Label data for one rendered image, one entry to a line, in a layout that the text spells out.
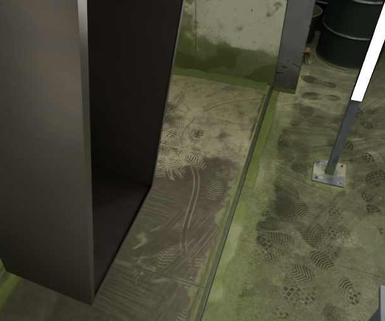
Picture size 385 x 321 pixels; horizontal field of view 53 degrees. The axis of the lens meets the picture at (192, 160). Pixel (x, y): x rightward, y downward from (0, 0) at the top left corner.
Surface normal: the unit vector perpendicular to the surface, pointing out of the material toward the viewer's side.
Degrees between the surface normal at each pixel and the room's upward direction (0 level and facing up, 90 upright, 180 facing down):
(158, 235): 0
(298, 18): 90
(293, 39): 90
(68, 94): 91
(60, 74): 91
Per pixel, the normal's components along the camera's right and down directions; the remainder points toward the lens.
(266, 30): -0.31, 0.68
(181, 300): -0.01, -0.70
